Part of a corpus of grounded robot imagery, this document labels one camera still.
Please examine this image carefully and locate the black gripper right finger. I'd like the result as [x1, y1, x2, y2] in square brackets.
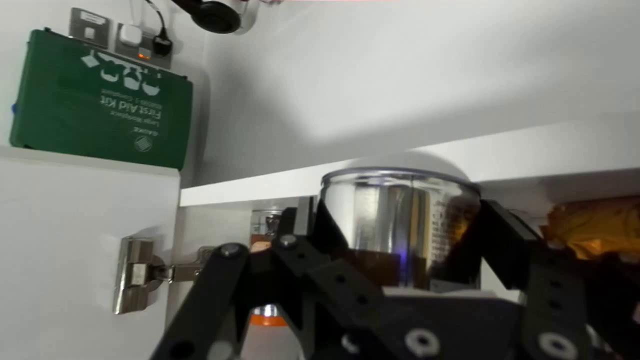
[464, 199, 640, 360]

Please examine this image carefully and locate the green first aid box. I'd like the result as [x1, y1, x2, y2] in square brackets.
[11, 29, 194, 170]

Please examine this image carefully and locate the steel cabinet hinge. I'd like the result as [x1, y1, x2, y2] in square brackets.
[112, 236, 209, 316]

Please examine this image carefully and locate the white cabinet door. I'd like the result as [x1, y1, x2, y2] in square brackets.
[0, 147, 180, 360]

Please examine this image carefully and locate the clear bottle with orange cap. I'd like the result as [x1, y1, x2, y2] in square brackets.
[320, 166, 480, 290]

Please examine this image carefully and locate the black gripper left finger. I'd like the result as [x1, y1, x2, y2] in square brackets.
[250, 203, 354, 313]

